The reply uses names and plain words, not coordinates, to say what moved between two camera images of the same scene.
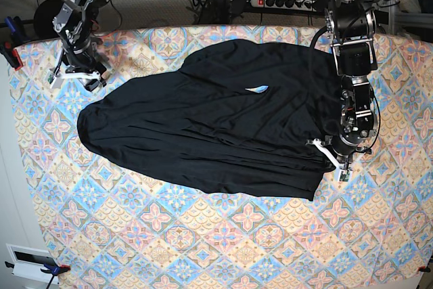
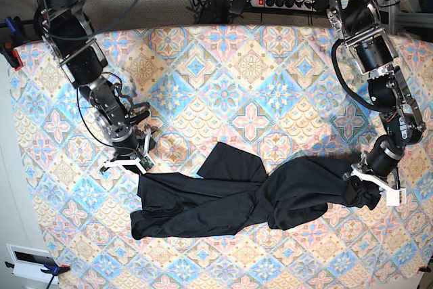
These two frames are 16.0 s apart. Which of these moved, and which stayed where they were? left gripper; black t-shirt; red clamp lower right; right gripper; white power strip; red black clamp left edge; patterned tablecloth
Moved: black t-shirt; left gripper; right gripper
Stayed: red clamp lower right; patterned tablecloth; red black clamp left edge; white power strip
